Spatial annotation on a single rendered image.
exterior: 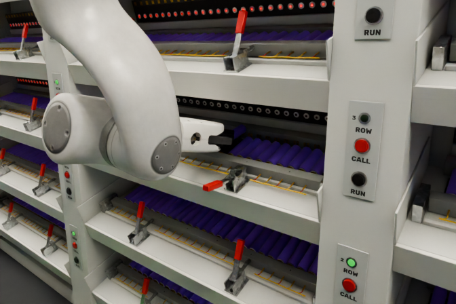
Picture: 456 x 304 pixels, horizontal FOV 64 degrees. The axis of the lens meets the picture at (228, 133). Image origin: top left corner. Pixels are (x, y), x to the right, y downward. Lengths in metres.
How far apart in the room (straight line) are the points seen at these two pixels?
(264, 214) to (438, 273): 0.24
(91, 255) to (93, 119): 0.65
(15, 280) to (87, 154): 1.09
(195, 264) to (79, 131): 0.42
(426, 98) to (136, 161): 0.32
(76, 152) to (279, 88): 0.27
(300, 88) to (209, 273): 0.41
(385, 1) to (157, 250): 0.63
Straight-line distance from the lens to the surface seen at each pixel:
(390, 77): 0.45
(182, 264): 0.78
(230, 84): 0.56
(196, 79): 0.60
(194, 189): 0.65
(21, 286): 1.47
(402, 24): 0.45
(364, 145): 0.47
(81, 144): 0.43
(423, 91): 0.45
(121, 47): 0.39
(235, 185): 0.60
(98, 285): 1.10
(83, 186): 0.96
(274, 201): 0.57
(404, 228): 0.53
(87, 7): 0.41
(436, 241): 0.52
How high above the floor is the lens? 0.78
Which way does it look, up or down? 14 degrees down
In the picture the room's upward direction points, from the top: straight up
